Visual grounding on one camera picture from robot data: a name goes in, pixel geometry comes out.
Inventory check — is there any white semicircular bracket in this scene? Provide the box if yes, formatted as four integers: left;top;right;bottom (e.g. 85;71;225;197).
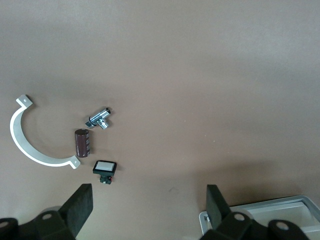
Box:
9;94;81;170

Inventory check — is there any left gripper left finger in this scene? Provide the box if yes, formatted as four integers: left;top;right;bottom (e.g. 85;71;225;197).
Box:
17;183;94;240

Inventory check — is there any silver metal fitting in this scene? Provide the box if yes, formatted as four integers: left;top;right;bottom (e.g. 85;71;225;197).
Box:
85;106;113;131

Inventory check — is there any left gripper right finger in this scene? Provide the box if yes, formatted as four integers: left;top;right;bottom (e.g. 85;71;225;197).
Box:
199;184;268;240

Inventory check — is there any white plastic tray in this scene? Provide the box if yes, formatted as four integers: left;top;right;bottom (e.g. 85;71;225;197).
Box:
198;194;320;240

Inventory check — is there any white square push button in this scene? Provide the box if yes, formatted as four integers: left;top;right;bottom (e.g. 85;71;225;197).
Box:
92;160;118;186

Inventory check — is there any brown cylindrical capacitor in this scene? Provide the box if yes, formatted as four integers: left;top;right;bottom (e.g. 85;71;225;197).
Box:
74;128;91;158

